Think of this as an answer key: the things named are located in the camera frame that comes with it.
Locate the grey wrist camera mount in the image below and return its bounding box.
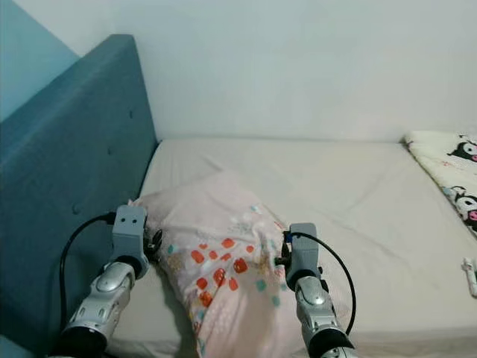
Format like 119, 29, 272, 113
111, 204, 149, 263
288, 222, 320, 281

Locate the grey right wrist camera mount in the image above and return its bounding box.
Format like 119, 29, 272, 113
288, 222, 320, 281

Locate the blue upholstered headboard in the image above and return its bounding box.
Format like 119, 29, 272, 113
0, 34, 159, 358

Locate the cream cartoon print blanket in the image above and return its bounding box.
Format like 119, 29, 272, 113
404, 131, 477, 239

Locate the pink patterned pillow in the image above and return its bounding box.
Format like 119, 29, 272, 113
130, 170, 351, 358

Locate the cream mattress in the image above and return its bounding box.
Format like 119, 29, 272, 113
119, 138, 477, 358

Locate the white plastic wrapper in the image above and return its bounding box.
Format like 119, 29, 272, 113
461, 257, 477, 299

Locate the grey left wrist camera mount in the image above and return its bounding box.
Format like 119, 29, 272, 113
111, 204, 149, 263

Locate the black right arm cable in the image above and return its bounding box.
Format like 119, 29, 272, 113
283, 230, 358, 336

